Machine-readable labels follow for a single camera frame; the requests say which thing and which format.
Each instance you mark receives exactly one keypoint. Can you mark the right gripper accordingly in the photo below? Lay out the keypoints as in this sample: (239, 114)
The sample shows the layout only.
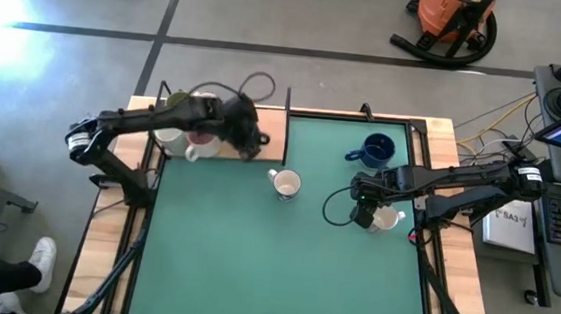
(373, 188)

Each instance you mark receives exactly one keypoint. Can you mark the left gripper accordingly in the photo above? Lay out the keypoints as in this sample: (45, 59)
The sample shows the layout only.
(238, 121)

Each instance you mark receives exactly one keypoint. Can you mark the plain white mug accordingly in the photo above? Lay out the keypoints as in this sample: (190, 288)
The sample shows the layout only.
(171, 141)
(388, 219)

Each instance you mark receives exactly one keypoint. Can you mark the navy mug tan base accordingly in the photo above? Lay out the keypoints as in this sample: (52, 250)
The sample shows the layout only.
(376, 149)

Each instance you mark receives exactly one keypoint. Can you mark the white mug blue flowers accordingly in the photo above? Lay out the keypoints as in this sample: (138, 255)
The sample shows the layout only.
(287, 182)

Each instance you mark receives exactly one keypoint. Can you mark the pink mug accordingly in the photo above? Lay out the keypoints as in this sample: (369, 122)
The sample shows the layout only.
(202, 140)

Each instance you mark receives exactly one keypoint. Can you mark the white mug green inside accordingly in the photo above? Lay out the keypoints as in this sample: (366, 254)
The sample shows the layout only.
(175, 99)

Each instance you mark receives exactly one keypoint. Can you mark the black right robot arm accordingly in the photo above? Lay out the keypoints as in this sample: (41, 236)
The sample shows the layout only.
(459, 178)

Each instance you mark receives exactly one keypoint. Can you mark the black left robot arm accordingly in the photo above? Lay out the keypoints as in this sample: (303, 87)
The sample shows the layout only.
(153, 117)

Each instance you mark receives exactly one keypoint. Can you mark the small red tag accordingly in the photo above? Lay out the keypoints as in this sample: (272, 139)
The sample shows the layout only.
(412, 237)

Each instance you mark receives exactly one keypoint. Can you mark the black clamp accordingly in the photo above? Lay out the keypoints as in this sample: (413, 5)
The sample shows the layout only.
(366, 112)

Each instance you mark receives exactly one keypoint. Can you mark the green table mat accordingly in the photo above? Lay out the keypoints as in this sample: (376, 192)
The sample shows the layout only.
(252, 255)

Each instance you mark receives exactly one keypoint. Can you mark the white box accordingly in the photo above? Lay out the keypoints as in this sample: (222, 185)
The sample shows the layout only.
(511, 225)

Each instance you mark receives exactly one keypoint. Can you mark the black power strip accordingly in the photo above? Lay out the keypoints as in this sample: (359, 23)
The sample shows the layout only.
(521, 152)

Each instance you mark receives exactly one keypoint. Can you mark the orange shop vacuum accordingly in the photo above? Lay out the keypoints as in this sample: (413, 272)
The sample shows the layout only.
(437, 11)

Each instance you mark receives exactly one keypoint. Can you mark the black caster wheel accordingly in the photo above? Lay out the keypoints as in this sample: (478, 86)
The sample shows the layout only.
(530, 297)

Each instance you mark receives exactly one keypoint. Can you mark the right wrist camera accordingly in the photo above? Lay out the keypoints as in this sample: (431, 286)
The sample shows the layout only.
(362, 217)

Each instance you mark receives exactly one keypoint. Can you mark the black metal table frame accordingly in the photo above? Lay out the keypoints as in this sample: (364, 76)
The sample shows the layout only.
(419, 125)

